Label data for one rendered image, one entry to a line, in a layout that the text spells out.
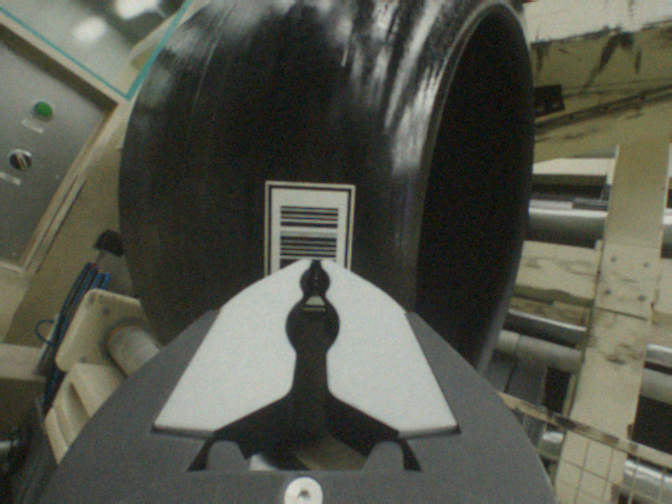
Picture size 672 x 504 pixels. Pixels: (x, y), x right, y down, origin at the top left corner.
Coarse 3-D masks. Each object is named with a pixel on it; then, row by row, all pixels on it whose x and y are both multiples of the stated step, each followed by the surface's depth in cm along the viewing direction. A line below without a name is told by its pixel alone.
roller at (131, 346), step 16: (112, 336) 37; (128, 336) 35; (144, 336) 36; (112, 352) 35; (128, 352) 33; (144, 352) 32; (128, 368) 32; (272, 448) 21; (256, 464) 20; (272, 464) 20; (288, 464) 20; (304, 464) 21
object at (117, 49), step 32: (0, 0) 45; (32, 0) 48; (64, 0) 51; (96, 0) 54; (128, 0) 58; (160, 0) 62; (192, 0) 67; (32, 32) 48; (64, 32) 52; (96, 32) 55; (128, 32) 59; (160, 32) 63; (96, 64) 56; (128, 64) 60; (128, 96) 61
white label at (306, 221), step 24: (288, 192) 14; (312, 192) 14; (336, 192) 14; (288, 216) 14; (312, 216) 14; (336, 216) 14; (288, 240) 14; (312, 240) 15; (336, 240) 15; (288, 264) 15
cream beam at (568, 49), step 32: (544, 0) 61; (576, 0) 57; (608, 0) 53; (640, 0) 50; (544, 32) 58; (576, 32) 55; (608, 32) 52; (640, 32) 49; (544, 64) 61; (576, 64) 58; (608, 64) 56; (640, 64) 54
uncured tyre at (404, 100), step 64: (256, 0) 16; (320, 0) 15; (384, 0) 15; (448, 0) 18; (512, 0) 27; (192, 64) 19; (256, 64) 15; (320, 64) 14; (384, 64) 15; (448, 64) 18; (512, 64) 35; (128, 128) 25; (192, 128) 17; (256, 128) 14; (320, 128) 14; (384, 128) 15; (448, 128) 55; (512, 128) 47; (128, 192) 24; (192, 192) 17; (256, 192) 14; (384, 192) 15; (448, 192) 61; (512, 192) 52; (128, 256) 26; (192, 256) 18; (256, 256) 15; (384, 256) 16; (448, 256) 61; (512, 256) 49; (192, 320) 20; (320, 320) 16; (448, 320) 56; (320, 384) 17; (320, 448) 20
